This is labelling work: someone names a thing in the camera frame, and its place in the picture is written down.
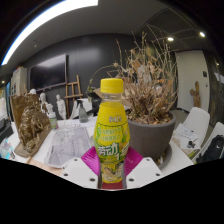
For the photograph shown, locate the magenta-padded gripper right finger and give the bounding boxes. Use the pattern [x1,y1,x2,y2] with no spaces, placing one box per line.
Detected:
[124,146,164,190]

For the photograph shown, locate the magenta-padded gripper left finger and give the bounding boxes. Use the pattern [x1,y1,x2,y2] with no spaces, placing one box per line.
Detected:
[60,146,101,190]

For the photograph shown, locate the yellow drink bottle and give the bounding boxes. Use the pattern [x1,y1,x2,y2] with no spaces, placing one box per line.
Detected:
[93,77,132,184]

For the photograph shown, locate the dry plant in grey pot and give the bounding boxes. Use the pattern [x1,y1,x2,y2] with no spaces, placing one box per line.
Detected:
[88,31,179,162]

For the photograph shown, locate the light wooden drawing board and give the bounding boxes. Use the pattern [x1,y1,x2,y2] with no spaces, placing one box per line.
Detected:
[26,156,65,177]

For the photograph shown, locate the dark grey spray bottle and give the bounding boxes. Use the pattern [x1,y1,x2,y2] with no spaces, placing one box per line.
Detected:
[77,99,90,124]

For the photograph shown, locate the stack of papers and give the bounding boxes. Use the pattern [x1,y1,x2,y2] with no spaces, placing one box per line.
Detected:
[173,123,203,151]

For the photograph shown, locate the white spray bottle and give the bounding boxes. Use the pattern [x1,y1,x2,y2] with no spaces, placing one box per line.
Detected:
[46,103,59,130]

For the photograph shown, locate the golden relief sculpture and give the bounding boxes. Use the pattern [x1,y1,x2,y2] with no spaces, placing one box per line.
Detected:
[9,93,53,158]

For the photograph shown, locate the white plaster torso statue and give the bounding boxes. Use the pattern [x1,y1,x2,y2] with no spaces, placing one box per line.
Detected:
[55,94,68,120]

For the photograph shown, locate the black backpack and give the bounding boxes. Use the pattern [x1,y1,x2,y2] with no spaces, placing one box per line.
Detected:
[197,134,224,164]

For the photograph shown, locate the wooden easel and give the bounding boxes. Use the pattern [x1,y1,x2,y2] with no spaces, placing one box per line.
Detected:
[64,74,84,118]

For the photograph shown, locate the colourful book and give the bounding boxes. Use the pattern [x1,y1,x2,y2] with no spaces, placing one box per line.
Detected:
[0,138,16,160]

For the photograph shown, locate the white plaster bust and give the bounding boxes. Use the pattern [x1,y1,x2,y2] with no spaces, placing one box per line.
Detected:
[39,92,49,113]

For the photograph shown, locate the black boxes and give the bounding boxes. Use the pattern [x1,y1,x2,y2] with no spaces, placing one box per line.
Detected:
[0,116,14,144]

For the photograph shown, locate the wooden figure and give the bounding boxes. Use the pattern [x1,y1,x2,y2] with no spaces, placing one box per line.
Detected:
[189,80,203,108]

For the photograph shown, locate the white cabinet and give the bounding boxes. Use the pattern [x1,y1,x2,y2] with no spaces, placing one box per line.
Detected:
[9,66,28,98]

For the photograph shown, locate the ceiling strip light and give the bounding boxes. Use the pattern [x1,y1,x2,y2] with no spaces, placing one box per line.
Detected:
[1,0,99,66]

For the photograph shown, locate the black wall screen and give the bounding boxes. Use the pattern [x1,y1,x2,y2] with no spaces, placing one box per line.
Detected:
[29,53,68,93]

